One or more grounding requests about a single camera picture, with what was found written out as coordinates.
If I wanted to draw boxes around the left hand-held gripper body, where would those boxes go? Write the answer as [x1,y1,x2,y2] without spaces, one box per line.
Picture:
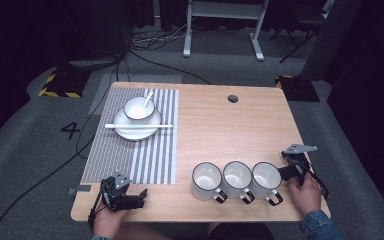
[99,171,133,213]

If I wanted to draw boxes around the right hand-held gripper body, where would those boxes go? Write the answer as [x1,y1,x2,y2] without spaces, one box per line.
[281,143,330,201]

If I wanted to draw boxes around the white mug with black rim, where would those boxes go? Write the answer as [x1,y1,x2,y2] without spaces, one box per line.
[250,161,285,207]
[222,160,256,205]
[190,161,229,205]

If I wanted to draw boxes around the person's right hand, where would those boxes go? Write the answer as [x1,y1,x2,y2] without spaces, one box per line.
[287,172,323,218]

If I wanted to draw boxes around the person's left hand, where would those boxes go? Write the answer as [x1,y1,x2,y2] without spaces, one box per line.
[92,200,130,240]

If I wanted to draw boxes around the grey tape strip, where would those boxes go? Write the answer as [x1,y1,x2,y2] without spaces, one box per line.
[66,184,92,196]

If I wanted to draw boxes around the grey striped placemat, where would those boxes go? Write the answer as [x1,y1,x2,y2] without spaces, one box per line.
[80,87,180,186]

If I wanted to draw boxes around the white plate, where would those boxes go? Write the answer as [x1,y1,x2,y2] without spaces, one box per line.
[112,107,163,141]

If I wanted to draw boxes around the white chopstick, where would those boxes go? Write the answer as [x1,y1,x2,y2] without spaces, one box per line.
[104,125,174,130]
[104,123,174,128]

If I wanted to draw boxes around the black yellow striped floor base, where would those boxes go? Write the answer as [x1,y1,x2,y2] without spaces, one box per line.
[37,67,92,100]
[274,74,321,103]

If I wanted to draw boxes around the person's legs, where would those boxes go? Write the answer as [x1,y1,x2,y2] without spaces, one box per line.
[112,221,275,240]

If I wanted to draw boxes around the white bowl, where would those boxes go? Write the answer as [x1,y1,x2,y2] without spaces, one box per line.
[123,96,156,121]

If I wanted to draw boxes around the white ceramic spoon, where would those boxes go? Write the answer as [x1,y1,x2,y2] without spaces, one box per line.
[141,90,155,110]

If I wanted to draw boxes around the black folding stand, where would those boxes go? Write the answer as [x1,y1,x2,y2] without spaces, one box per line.
[268,0,335,64]

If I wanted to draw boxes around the black gripper strap cable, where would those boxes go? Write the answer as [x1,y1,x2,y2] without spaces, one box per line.
[87,190,110,232]

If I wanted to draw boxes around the long black floor cable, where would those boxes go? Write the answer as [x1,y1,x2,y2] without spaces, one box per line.
[0,49,129,240]

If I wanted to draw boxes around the bundle of floor cables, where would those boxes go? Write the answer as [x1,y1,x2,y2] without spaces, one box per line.
[129,19,189,52]

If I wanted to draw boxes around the white metal desk frame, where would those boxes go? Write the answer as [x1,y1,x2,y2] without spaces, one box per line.
[182,0,271,62]

